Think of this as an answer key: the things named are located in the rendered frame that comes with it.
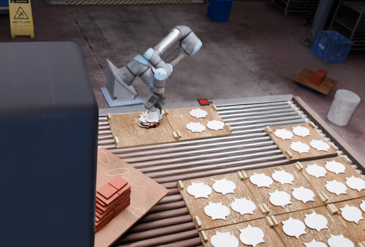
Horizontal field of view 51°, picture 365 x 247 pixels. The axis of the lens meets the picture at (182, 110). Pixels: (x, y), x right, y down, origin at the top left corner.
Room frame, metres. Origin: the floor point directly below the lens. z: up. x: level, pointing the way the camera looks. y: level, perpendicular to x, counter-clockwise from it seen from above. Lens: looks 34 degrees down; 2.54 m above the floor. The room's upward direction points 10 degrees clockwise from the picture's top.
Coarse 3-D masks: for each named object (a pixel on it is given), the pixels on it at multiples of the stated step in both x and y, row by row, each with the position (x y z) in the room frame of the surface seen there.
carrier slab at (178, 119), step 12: (192, 108) 2.42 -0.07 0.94; (204, 108) 2.45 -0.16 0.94; (168, 120) 2.21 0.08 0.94; (180, 120) 2.24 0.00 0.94; (192, 120) 2.26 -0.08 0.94; (204, 120) 2.29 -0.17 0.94; (216, 120) 2.32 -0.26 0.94; (180, 132) 2.09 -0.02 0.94; (204, 132) 2.14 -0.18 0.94; (216, 132) 2.17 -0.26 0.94; (228, 132) 2.19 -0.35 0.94
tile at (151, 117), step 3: (147, 114) 2.14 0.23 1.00; (150, 114) 2.15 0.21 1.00; (153, 114) 2.15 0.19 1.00; (156, 114) 2.16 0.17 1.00; (147, 117) 2.10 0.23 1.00; (150, 117) 2.11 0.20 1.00; (153, 117) 2.12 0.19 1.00; (156, 117) 2.12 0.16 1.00; (147, 120) 2.07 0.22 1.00; (150, 120) 2.08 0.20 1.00; (153, 120) 2.08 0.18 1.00; (156, 120) 2.09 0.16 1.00; (159, 120) 2.11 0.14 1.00; (156, 123) 2.07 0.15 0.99
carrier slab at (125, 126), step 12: (108, 120) 2.09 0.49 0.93; (120, 120) 2.11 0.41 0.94; (132, 120) 2.13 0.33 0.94; (120, 132) 1.97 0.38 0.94; (132, 132) 2.00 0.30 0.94; (144, 132) 2.02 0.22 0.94; (156, 132) 2.04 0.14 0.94; (168, 132) 2.07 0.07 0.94; (120, 144) 1.86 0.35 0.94; (132, 144) 1.88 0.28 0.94; (144, 144) 1.90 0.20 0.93
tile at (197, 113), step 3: (192, 111) 2.36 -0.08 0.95; (195, 111) 2.36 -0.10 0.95; (198, 111) 2.37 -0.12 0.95; (201, 111) 2.38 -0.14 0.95; (204, 111) 2.39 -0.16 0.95; (192, 114) 2.32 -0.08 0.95; (195, 114) 2.33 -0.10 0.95; (198, 114) 2.34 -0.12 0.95; (201, 114) 2.34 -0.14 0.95; (204, 114) 2.35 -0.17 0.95; (195, 117) 2.30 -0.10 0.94; (198, 117) 2.30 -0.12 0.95; (201, 117) 2.31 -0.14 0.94; (204, 117) 2.31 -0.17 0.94
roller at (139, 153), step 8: (264, 136) 2.25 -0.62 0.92; (200, 144) 2.02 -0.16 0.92; (208, 144) 2.04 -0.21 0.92; (216, 144) 2.06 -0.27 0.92; (224, 144) 2.08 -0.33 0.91; (232, 144) 2.11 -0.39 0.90; (136, 152) 1.83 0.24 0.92; (144, 152) 1.85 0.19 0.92; (152, 152) 1.86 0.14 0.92; (160, 152) 1.88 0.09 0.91; (168, 152) 1.90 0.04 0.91
